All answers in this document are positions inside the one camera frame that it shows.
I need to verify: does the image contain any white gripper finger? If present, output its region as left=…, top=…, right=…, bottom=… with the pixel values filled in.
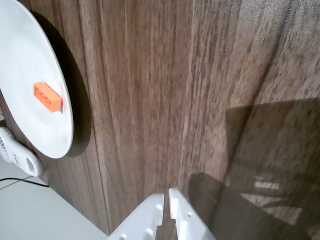
left=107, top=192, right=165, bottom=240
left=168, top=187, right=216, bottom=240

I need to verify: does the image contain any orange lego block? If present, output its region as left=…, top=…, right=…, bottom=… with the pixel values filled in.
left=33, top=81, right=63, bottom=114

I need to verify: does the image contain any white round plate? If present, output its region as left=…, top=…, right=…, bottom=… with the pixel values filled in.
left=0, top=0, right=75, bottom=160

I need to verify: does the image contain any small white handheld fan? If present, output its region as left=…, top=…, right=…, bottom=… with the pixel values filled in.
left=0, top=126, right=44, bottom=177

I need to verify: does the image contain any thin black cable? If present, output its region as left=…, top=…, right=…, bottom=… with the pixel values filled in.
left=0, top=177, right=50, bottom=188

